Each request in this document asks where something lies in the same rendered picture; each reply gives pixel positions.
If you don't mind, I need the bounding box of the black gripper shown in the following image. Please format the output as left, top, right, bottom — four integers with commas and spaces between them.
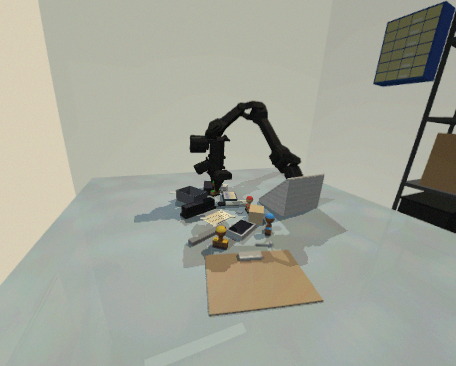
206, 152, 232, 192

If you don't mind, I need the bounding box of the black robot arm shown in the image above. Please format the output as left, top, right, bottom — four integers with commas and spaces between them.
190, 101, 304, 179

